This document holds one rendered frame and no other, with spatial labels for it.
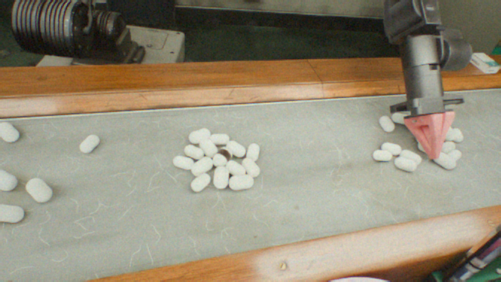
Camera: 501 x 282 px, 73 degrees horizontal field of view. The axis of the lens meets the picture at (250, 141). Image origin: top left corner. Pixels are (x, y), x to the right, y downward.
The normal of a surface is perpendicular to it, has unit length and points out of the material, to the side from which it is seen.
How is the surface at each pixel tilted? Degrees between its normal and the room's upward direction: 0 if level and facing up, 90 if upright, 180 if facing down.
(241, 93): 45
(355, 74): 0
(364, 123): 0
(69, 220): 0
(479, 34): 90
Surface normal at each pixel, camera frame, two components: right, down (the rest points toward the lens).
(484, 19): -0.98, 0.02
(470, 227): 0.13, -0.72
